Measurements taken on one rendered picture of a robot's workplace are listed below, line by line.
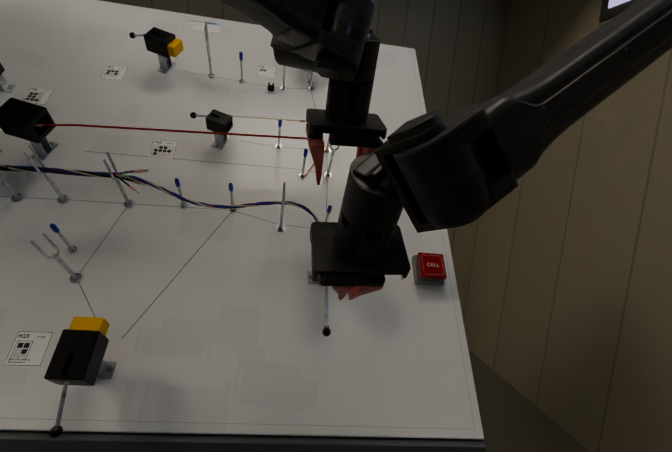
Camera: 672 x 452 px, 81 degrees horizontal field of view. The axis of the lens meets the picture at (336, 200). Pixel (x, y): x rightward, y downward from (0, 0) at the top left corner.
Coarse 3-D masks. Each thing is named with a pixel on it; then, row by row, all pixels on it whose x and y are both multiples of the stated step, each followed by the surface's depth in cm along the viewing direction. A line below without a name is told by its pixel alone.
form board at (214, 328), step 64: (0, 0) 101; (64, 0) 106; (64, 64) 92; (128, 64) 96; (192, 64) 100; (256, 64) 104; (384, 64) 113; (0, 128) 80; (64, 128) 82; (192, 128) 88; (256, 128) 91; (0, 192) 72; (64, 192) 74; (128, 192) 76; (192, 192) 79; (256, 192) 81; (320, 192) 84; (0, 256) 66; (64, 256) 67; (128, 256) 69; (192, 256) 71; (256, 256) 73; (448, 256) 80; (0, 320) 60; (64, 320) 62; (128, 320) 63; (192, 320) 65; (256, 320) 67; (320, 320) 68; (384, 320) 70; (448, 320) 72; (0, 384) 56; (128, 384) 58; (192, 384) 60; (256, 384) 61; (320, 384) 63; (384, 384) 64; (448, 384) 66
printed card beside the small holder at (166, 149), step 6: (156, 144) 84; (162, 144) 84; (168, 144) 84; (174, 144) 85; (150, 150) 83; (156, 150) 83; (162, 150) 83; (168, 150) 83; (174, 150) 84; (150, 156) 82; (156, 156) 82; (162, 156) 82; (168, 156) 82
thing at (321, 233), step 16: (320, 224) 43; (336, 224) 44; (320, 240) 42; (336, 240) 40; (352, 240) 37; (368, 240) 37; (384, 240) 37; (400, 240) 43; (320, 256) 40; (336, 256) 40; (352, 256) 39; (368, 256) 39; (384, 256) 41; (400, 256) 42; (320, 272) 39; (336, 272) 39; (352, 272) 40; (368, 272) 40; (384, 272) 40; (400, 272) 40
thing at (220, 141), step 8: (192, 112) 83; (216, 112) 82; (208, 120) 81; (216, 120) 81; (224, 120) 81; (232, 120) 83; (208, 128) 83; (216, 128) 82; (224, 128) 81; (216, 136) 85; (224, 136) 87; (216, 144) 86; (224, 144) 87
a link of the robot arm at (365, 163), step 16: (368, 160) 35; (352, 176) 34; (368, 176) 33; (384, 176) 34; (352, 192) 34; (368, 192) 33; (384, 192) 33; (352, 208) 35; (368, 208) 34; (384, 208) 34; (400, 208) 35; (352, 224) 36; (368, 224) 35; (384, 224) 35
